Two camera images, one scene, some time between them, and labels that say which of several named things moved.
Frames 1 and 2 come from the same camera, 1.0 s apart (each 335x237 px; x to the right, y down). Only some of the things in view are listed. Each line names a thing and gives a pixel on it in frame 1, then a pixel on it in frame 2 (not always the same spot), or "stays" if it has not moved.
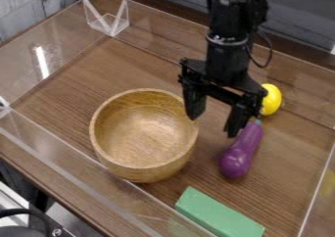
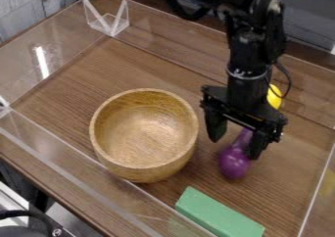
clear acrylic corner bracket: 108,23 stays
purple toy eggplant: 235,157 stays
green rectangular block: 215,215 stays
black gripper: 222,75 to 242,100
